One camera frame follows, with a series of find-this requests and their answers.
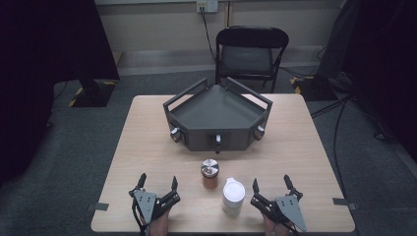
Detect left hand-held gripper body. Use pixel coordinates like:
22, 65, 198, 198
131, 189, 182, 225

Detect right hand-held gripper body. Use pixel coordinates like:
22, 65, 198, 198
250, 195, 308, 233

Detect white cup with lid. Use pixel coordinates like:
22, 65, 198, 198
221, 177, 247, 217

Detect red sauce jar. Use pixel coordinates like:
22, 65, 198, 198
200, 158, 220, 190

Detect dark grey metal tray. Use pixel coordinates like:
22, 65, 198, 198
162, 77, 273, 155

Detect person's right hand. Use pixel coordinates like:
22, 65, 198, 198
262, 213, 292, 236

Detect person's left hand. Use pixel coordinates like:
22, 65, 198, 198
139, 209, 172, 236

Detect grey tape piece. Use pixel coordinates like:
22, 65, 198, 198
331, 197, 359, 211
86, 202, 110, 212

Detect black stand base, striped tape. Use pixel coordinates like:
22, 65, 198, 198
67, 78, 118, 108
289, 75, 339, 102

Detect black folding chair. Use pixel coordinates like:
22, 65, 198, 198
214, 26, 290, 94

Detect dark curtain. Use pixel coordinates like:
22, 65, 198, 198
0, 0, 121, 189
340, 0, 417, 162

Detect black floor cable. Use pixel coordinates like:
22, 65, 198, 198
310, 94, 387, 200

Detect black wall outlet cable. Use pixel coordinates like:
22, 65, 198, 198
200, 7, 218, 64

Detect beige wall conduit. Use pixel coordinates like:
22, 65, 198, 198
225, 0, 234, 30

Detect white wall outlet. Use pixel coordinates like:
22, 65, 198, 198
196, 0, 219, 14

